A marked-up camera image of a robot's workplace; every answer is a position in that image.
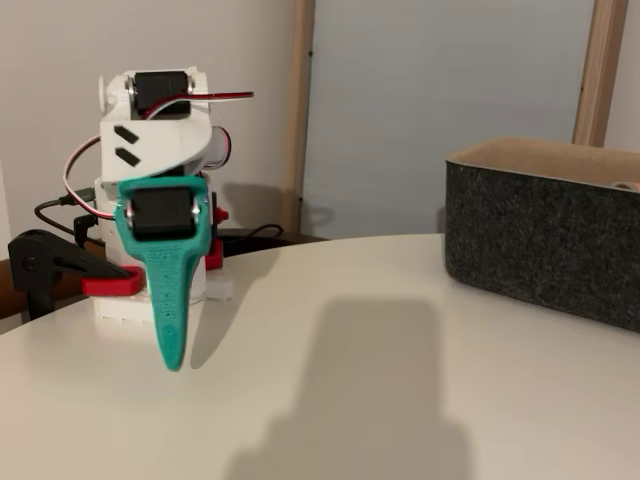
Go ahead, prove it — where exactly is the dark grey felt bin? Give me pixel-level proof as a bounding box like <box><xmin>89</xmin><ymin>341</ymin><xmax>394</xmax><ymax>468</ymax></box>
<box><xmin>443</xmin><ymin>137</ymin><xmax>640</xmax><ymax>334</ymax></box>

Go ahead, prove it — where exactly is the black red table clamp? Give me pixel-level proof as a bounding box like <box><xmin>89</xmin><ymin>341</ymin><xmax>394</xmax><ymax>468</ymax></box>
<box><xmin>7</xmin><ymin>228</ymin><xmax>145</xmax><ymax>321</ymax></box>
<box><xmin>207</xmin><ymin>193</ymin><xmax>230</xmax><ymax>271</ymax></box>

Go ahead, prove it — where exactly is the grey shelf back panel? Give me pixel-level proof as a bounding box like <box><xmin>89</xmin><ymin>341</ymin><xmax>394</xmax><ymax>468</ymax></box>
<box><xmin>298</xmin><ymin>0</ymin><xmax>597</xmax><ymax>240</ymax></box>

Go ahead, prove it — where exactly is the thin black cable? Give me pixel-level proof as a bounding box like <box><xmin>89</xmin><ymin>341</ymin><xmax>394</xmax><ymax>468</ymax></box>
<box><xmin>218</xmin><ymin>223</ymin><xmax>286</xmax><ymax>247</ymax></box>

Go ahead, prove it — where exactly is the black USB cable grey plug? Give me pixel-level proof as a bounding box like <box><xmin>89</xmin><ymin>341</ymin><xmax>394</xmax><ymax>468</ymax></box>
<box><xmin>33</xmin><ymin>187</ymin><xmax>97</xmax><ymax>237</ymax></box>

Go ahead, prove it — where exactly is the black power plug cable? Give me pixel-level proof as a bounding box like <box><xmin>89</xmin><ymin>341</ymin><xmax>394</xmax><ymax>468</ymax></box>
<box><xmin>72</xmin><ymin>214</ymin><xmax>101</xmax><ymax>247</ymax></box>

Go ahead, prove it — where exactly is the red white black servo cable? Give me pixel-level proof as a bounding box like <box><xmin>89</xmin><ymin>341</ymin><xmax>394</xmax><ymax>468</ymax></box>
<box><xmin>207</xmin><ymin>124</ymin><xmax>233</xmax><ymax>172</ymax></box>
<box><xmin>141</xmin><ymin>90</ymin><xmax>255</xmax><ymax>122</ymax></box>
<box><xmin>62</xmin><ymin>133</ymin><xmax>124</xmax><ymax>222</ymax></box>

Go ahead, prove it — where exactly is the light wooden shelf post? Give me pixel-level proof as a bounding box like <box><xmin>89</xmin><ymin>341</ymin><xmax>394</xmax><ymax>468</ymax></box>
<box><xmin>280</xmin><ymin>0</ymin><xmax>317</xmax><ymax>235</ymax></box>
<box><xmin>571</xmin><ymin>0</ymin><xmax>629</xmax><ymax>149</ymax></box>

